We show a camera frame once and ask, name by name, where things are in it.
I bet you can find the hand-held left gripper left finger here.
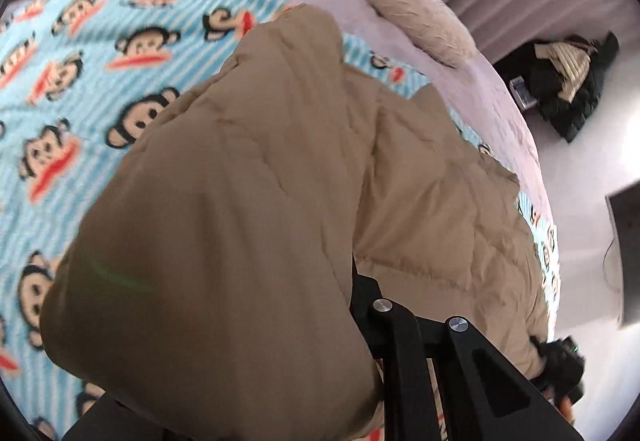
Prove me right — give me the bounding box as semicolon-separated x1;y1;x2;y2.
62;393;173;441

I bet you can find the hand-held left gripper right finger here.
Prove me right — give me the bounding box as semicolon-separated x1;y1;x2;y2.
350;255;586;441

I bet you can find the tan puffer jacket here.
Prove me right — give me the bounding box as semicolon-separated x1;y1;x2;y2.
39;3;551;441

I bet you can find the pile of dark clothes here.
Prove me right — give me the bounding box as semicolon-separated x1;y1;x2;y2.
510;31;621;144

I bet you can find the dark grey furniture panel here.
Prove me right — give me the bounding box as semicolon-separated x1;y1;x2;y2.
605;181;640;329

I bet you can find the round beige cushion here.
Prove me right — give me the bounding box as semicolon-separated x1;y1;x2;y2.
362;0;476;68

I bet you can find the blue striped monkey print blanket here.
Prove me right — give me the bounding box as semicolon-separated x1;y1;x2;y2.
0;0;562;441

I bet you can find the thin black cable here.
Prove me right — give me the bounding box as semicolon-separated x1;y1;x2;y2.
602;236;626;294

